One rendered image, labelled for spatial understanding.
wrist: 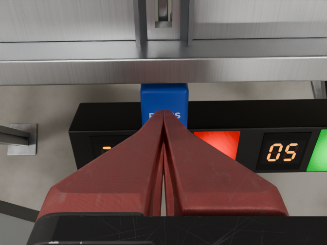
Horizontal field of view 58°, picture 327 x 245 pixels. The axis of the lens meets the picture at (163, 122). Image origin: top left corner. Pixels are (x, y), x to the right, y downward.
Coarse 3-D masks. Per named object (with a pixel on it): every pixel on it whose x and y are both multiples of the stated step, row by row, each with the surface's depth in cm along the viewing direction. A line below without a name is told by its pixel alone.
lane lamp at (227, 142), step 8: (200, 136) 19; (208, 136) 19; (216, 136) 19; (224, 136) 19; (232, 136) 19; (216, 144) 19; (224, 144) 19; (232, 144) 19; (224, 152) 19; (232, 152) 19
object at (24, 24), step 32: (0, 0) 13; (32, 0) 13; (64, 0) 13; (96, 0) 13; (128, 0) 13; (192, 0) 12; (224, 0) 13; (256, 0) 13; (288, 0) 13; (320, 0) 13; (0, 32) 14; (32, 32) 14; (64, 32) 14; (96, 32) 14; (128, 32) 14; (160, 32) 14; (192, 32) 13; (224, 32) 14; (256, 32) 14; (288, 32) 14; (320, 32) 14
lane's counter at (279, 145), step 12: (300, 132) 19; (264, 144) 19; (276, 144) 19; (288, 144) 19; (300, 144) 19; (264, 156) 20; (276, 156) 20; (288, 156) 20; (300, 156) 20; (264, 168) 20; (276, 168) 20; (288, 168) 20
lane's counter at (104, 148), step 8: (96, 136) 18; (104, 136) 18; (112, 136) 18; (120, 136) 18; (128, 136) 18; (96, 144) 19; (104, 144) 19; (112, 144) 19; (96, 152) 19; (104, 152) 19
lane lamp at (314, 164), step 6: (324, 132) 19; (318, 138) 19; (324, 138) 19; (318, 144) 19; (324, 144) 19; (318, 150) 19; (324, 150) 19; (312, 156) 20; (318, 156) 20; (324, 156) 20; (312, 162) 20; (318, 162) 20; (324, 162) 20; (312, 168) 20; (318, 168) 20; (324, 168) 20
